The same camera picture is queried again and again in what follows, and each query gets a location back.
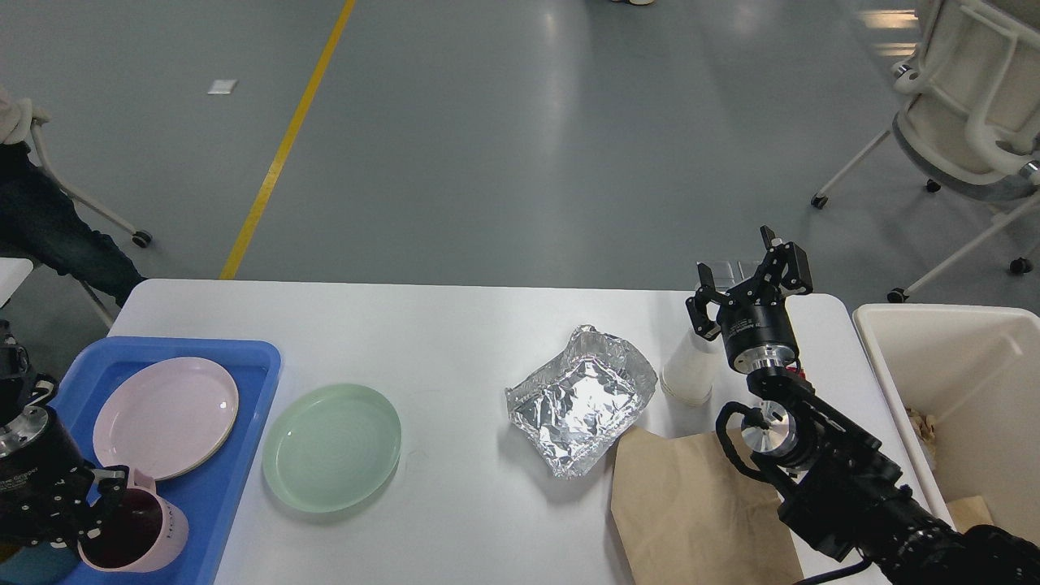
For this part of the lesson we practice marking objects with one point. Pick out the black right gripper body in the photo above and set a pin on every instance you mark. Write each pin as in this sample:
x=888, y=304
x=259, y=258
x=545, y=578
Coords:
x=757, y=334

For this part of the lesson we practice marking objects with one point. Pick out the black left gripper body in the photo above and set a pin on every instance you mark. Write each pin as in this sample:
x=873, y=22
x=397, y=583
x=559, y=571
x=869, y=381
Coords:
x=38, y=464

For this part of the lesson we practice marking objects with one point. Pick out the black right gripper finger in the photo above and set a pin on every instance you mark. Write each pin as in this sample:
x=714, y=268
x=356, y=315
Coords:
x=784, y=272
x=707, y=294

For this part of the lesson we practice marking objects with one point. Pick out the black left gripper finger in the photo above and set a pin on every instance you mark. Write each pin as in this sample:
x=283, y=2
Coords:
x=98, y=500
x=32, y=535

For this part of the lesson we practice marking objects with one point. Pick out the pink mug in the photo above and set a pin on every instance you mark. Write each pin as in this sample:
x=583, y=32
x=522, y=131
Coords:
x=143, y=534

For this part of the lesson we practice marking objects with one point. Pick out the green plate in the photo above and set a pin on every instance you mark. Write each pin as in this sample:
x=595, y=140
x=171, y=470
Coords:
x=332, y=448

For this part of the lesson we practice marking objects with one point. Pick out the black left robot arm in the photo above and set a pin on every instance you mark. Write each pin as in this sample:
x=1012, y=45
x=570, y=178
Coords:
x=21, y=385

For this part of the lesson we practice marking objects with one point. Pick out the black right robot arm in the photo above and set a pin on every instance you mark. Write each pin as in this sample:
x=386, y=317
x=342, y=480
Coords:
x=839, y=492

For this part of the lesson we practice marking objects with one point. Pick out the teal yellow cup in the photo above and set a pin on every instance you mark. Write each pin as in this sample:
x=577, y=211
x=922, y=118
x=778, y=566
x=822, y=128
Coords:
x=42, y=564

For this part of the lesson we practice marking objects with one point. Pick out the white paper cup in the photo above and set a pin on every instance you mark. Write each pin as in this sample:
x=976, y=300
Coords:
x=691, y=369

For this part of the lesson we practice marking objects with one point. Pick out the pink plate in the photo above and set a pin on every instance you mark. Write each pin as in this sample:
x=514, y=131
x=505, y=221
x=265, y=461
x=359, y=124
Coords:
x=168, y=418

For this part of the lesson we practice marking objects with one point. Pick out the blue plastic tray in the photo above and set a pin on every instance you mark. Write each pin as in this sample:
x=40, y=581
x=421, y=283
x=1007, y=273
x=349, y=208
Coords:
x=209, y=496

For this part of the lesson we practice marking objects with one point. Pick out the crumpled aluminium foil tray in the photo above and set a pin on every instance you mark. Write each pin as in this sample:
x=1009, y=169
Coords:
x=575, y=406

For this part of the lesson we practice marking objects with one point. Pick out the brown paper bag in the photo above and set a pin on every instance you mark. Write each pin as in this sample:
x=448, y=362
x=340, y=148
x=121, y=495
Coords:
x=685, y=515

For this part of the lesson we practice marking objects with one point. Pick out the beige plastic bin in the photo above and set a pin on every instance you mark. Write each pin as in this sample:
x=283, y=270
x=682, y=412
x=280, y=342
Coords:
x=962, y=384

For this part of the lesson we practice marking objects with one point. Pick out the white office chair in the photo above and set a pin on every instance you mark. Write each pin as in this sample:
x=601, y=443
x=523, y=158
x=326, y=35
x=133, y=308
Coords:
x=970, y=119

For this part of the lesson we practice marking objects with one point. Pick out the seated person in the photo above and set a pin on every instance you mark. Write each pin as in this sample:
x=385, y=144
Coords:
x=38, y=218

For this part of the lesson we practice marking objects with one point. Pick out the brown paper in bin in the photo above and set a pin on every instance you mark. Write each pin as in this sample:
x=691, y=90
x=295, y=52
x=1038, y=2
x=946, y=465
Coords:
x=969, y=512

